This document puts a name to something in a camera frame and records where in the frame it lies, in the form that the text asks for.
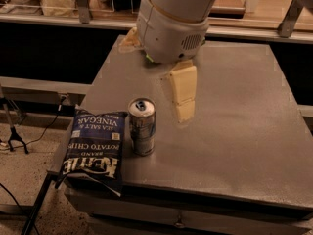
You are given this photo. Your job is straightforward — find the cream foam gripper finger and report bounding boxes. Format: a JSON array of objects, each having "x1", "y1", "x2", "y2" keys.
[
  {"x1": 118, "y1": 27, "x2": 143, "y2": 53},
  {"x1": 169, "y1": 60, "x2": 197, "y2": 123}
]

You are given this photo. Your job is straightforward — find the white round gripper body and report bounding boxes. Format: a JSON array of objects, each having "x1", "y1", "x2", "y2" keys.
[{"x1": 136, "y1": 0, "x2": 208, "y2": 63}]

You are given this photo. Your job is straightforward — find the silver redbull can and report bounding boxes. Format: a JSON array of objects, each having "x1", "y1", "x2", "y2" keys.
[{"x1": 128, "y1": 98, "x2": 157, "y2": 156}]

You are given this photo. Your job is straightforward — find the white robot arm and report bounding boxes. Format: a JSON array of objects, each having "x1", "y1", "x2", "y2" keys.
[{"x1": 119, "y1": 0, "x2": 215, "y2": 123}]

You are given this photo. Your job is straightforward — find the green chip bag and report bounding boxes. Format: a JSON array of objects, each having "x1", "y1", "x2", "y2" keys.
[{"x1": 145, "y1": 54, "x2": 155, "y2": 63}]

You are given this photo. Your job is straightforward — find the blue kettle chip bag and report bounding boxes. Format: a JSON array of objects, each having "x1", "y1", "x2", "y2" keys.
[{"x1": 56, "y1": 108, "x2": 127, "y2": 196}]

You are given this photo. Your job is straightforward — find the brown cardboard tray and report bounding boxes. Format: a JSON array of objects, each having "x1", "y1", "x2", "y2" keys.
[{"x1": 209, "y1": 0, "x2": 245, "y2": 18}]

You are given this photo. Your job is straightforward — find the black tripod stand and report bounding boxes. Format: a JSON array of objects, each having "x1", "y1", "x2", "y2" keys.
[{"x1": 0, "y1": 85, "x2": 28, "y2": 154}]

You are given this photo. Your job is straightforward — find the black table leg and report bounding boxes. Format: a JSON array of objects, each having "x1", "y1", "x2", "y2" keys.
[{"x1": 21, "y1": 173, "x2": 57, "y2": 235}]

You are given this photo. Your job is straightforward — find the black floor cable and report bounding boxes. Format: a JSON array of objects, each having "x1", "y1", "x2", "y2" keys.
[{"x1": 0, "y1": 95, "x2": 67, "y2": 152}]

